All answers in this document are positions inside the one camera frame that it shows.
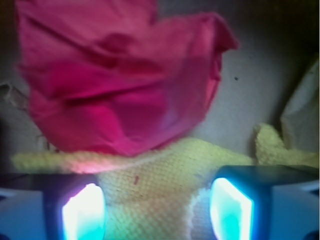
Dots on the brown paper bag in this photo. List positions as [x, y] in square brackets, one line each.
[271, 78]

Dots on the yellow microfiber cloth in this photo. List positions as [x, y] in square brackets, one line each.
[162, 194]

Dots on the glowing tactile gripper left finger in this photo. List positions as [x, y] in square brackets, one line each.
[51, 207]

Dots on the red cloth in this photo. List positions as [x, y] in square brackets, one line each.
[109, 76]

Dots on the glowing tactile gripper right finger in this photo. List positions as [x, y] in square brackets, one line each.
[275, 202]

